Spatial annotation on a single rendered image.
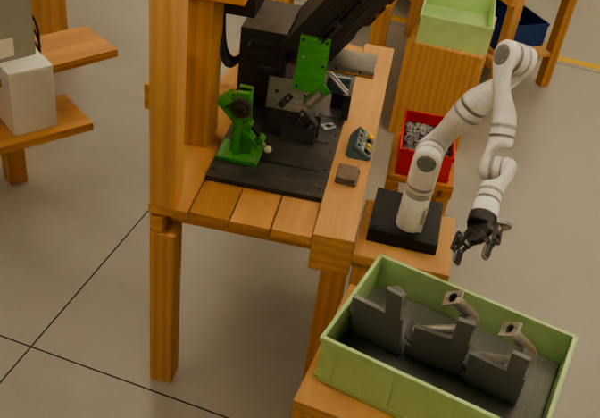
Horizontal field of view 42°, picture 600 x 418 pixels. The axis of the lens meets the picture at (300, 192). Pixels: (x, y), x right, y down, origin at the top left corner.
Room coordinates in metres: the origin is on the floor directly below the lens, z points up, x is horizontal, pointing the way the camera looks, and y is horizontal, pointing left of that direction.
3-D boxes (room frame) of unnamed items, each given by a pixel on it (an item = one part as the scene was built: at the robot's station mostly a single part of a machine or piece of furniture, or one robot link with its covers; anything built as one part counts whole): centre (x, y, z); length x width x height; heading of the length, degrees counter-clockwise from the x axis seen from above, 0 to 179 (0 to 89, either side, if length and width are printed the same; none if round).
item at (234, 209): (2.76, 0.07, 0.44); 1.49 x 0.70 x 0.88; 174
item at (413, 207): (2.11, -0.38, 0.99); 0.09 x 0.09 x 0.17; 79
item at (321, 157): (2.76, 0.07, 0.89); 1.10 x 0.42 x 0.02; 174
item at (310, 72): (2.68, 0.02, 1.17); 0.13 x 0.12 x 0.20; 174
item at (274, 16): (2.88, 0.20, 1.07); 0.30 x 0.18 x 0.34; 174
